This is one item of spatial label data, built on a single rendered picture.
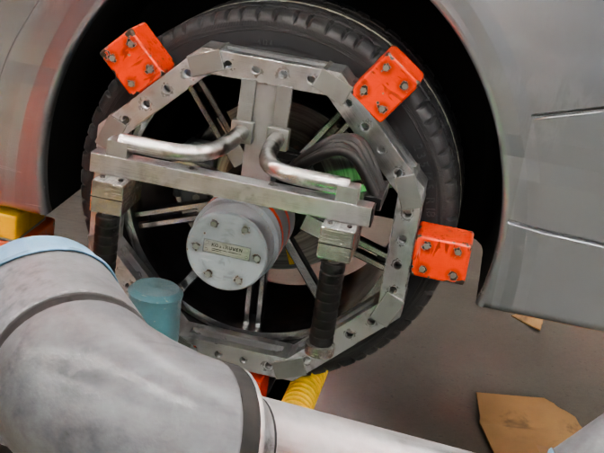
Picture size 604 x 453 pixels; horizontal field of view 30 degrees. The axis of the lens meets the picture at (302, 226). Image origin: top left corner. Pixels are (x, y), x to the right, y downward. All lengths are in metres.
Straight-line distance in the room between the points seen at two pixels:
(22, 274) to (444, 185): 1.17
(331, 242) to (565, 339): 2.24
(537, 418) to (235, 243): 1.67
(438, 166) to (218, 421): 1.22
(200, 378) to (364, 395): 2.47
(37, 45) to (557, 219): 0.92
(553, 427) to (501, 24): 1.63
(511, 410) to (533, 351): 0.46
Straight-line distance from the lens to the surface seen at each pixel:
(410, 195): 1.77
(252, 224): 1.68
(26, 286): 0.76
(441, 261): 1.81
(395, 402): 3.15
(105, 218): 1.66
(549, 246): 1.89
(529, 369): 3.50
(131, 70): 1.83
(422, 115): 1.83
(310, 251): 2.05
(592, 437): 1.13
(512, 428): 3.13
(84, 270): 0.78
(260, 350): 1.93
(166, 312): 1.81
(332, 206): 1.60
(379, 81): 1.74
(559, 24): 1.80
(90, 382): 0.68
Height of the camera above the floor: 1.50
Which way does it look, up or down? 21 degrees down
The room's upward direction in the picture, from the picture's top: 9 degrees clockwise
